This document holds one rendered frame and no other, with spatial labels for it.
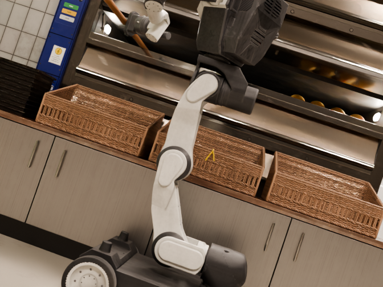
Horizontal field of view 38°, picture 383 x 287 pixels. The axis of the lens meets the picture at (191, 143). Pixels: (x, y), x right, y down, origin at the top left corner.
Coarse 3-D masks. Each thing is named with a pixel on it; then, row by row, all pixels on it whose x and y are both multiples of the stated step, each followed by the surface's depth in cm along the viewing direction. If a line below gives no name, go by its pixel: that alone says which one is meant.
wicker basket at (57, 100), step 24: (48, 96) 273; (72, 96) 317; (96, 96) 318; (48, 120) 273; (72, 120) 313; (96, 120) 272; (120, 120) 271; (144, 120) 315; (120, 144) 271; (144, 144) 277
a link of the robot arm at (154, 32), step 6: (144, 18) 259; (144, 24) 258; (150, 24) 256; (156, 24) 254; (162, 24) 255; (144, 30) 258; (150, 30) 253; (156, 30) 253; (162, 30) 255; (150, 36) 255; (156, 36) 253; (162, 36) 259; (168, 36) 259
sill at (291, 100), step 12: (96, 36) 325; (132, 48) 323; (168, 60) 321; (180, 60) 321; (216, 72) 319; (252, 84) 317; (276, 96) 316; (288, 96) 315; (312, 108) 314; (324, 108) 313; (348, 120) 312; (360, 120) 312
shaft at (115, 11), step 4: (104, 0) 231; (108, 0) 232; (108, 4) 236; (112, 4) 239; (112, 8) 242; (116, 8) 246; (116, 12) 249; (120, 12) 254; (116, 16) 256; (120, 16) 256; (120, 20) 263; (124, 20) 265; (124, 24) 270; (132, 36) 296; (136, 36) 297; (136, 40) 304; (140, 40) 309; (140, 44) 315; (144, 44) 322; (144, 48) 326
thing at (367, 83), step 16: (112, 0) 319; (128, 0) 312; (176, 16) 311; (192, 16) 307; (192, 32) 324; (272, 48) 308; (288, 48) 302; (288, 64) 320; (304, 64) 313; (320, 64) 306; (336, 64) 300; (336, 80) 318; (352, 80) 311; (368, 80) 304
